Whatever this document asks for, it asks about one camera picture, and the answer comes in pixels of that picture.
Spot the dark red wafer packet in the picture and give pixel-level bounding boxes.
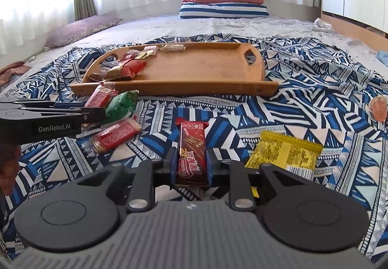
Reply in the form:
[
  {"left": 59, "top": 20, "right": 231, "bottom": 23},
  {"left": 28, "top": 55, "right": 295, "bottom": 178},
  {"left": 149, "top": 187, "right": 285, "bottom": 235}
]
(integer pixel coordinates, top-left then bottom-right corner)
[{"left": 175, "top": 117, "right": 210, "bottom": 188}]

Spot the wooden tray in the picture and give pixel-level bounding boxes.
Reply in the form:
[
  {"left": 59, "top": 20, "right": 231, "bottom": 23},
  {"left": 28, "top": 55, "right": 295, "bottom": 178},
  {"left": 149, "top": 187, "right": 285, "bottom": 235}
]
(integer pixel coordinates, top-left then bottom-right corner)
[{"left": 70, "top": 41, "right": 279, "bottom": 97}]

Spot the red nut bag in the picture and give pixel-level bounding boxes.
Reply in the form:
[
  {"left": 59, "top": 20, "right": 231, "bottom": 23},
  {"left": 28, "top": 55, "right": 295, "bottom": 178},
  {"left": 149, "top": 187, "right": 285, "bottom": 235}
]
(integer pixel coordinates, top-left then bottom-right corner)
[{"left": 105, "top": 59, "right": 148, "bottom": 82}]

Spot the wooden bed frame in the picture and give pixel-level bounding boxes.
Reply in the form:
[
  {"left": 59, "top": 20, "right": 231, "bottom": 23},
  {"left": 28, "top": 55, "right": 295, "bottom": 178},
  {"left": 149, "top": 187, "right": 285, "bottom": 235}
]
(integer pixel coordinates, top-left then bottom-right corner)
[{"left": 321, "top": 13, "right": 388, "bottom": 54}]

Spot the pink white packet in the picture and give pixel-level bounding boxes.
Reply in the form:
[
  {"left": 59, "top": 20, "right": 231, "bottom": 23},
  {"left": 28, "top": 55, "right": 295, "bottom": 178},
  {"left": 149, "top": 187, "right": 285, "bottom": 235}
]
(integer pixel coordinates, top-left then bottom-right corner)
[{"left": 370, "top": 96, "right": 388, "bottom": 123}]

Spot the beige clear packet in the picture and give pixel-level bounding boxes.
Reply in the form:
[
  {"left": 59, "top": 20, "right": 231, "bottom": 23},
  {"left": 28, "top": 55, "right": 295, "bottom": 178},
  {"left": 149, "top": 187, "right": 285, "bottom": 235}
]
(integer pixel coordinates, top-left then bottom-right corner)
[{"left": 160, "top": 44, "right": 186, "bottom": 53}]

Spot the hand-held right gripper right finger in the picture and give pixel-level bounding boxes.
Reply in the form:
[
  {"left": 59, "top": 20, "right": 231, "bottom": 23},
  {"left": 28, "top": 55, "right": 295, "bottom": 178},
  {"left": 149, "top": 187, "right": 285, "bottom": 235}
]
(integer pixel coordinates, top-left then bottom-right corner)
[{"left": 206, "top": 149, "right": 312, "bottom": 212}]

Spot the grey bed sheet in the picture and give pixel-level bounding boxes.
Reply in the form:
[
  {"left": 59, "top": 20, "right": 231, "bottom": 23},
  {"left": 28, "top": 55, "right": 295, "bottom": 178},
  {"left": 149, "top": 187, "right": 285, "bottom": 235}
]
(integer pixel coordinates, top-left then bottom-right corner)
[{"left": 0, "top": 13, "right": 388, "bottom": 97}]

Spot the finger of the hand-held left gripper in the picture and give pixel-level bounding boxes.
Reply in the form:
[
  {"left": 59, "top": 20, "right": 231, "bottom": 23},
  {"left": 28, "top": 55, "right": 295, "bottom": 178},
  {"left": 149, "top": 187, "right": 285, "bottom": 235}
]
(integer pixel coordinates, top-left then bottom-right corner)
[
  {"left": 61, "top": 107, "right": 106, "bottom": 126},
  {"left": 0, "top": 98, "right": 87, "bottom": 109}
]

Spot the red biscuit packet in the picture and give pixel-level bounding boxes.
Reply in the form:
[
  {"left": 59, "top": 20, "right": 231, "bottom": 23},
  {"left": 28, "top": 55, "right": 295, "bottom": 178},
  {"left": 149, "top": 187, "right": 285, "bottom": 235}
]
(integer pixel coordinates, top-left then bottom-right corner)
[
  {"left": 81, "top": 118, "right": 143, "bottom": 155},
  {"left": 84, "top": 81, "right": 119, "bottom": 109}
]

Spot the purple pillow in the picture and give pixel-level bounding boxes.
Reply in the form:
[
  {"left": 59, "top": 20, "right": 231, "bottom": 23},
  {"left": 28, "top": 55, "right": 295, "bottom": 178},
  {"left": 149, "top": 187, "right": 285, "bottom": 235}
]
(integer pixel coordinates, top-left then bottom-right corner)
[{"left": 44, "top": 16, "right": 122, "bottom": 49}]

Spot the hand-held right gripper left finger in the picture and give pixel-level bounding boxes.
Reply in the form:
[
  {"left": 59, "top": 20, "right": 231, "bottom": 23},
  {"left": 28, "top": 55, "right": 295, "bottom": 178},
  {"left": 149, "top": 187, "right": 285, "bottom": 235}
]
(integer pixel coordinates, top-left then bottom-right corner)
[{"left": 76, "top": 147, "right": 178, "bottom": 212}]

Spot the reddish cloth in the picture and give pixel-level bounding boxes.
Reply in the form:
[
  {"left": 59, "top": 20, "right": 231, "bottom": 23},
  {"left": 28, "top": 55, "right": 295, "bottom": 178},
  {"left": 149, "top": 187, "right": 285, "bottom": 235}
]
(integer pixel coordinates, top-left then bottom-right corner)
[{"left": 0, "top": 60, "right": 32, "bottom": 86}]

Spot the crumpled white tissue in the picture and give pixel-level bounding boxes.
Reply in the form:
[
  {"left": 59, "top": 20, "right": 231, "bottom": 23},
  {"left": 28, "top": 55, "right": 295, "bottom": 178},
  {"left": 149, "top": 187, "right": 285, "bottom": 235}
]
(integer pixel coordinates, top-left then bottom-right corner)
[{"left": 314, "top": 17, "right": 332, "bottom": 29}]

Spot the person's left hand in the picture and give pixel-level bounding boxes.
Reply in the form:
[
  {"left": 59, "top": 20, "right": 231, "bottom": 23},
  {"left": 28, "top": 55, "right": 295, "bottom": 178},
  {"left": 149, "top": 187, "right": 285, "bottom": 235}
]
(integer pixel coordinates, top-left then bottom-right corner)
[{"left": 0, "top": 145, "right": 22, "bottom": 197}]

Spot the blue white striped pillow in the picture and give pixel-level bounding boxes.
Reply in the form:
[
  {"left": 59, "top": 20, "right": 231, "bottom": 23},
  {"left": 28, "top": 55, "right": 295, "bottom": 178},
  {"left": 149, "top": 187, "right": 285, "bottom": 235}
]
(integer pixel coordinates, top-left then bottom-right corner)
[{"left": 179, "top": 2, "right": 270, "bottom": 19}]

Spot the yellow packet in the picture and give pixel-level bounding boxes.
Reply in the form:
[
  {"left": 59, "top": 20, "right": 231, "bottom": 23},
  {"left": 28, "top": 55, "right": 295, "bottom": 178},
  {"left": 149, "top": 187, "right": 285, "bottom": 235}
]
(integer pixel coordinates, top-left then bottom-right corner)
[{"left": 245, "top": 130, "right": 324, "bottom": 198}]

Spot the blue white patterned blanket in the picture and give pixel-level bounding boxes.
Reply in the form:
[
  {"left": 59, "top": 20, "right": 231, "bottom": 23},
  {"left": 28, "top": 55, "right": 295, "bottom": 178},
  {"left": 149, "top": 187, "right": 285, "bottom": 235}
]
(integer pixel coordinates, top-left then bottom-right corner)
[{"left": 0, "top": 33, "right": 388, "bottom": 260}]

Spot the green packet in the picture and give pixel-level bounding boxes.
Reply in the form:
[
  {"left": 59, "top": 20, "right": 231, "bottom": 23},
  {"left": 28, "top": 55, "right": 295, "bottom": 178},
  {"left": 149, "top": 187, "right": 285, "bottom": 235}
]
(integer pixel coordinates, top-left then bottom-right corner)
[{"left": 105, "top": 90, "right": 140, "bottom": 122}]

